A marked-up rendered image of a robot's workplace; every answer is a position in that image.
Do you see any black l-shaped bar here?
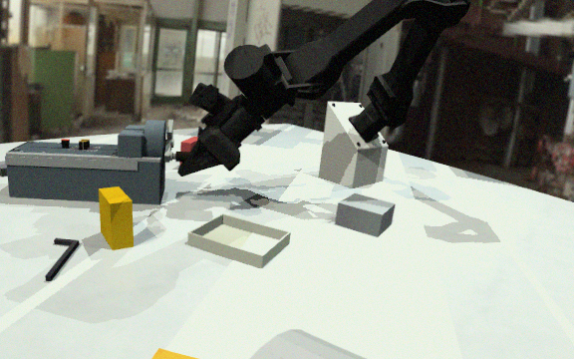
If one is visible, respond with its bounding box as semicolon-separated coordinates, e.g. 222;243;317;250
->
45;237;80;281

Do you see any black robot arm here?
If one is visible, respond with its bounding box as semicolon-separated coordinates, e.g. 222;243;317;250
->
188;0;471;143

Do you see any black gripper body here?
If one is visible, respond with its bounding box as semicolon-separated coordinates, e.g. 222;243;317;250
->
199;93;265;171

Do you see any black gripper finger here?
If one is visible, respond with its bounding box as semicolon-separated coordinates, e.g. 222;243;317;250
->
177;132;222;177
178;126;203;169

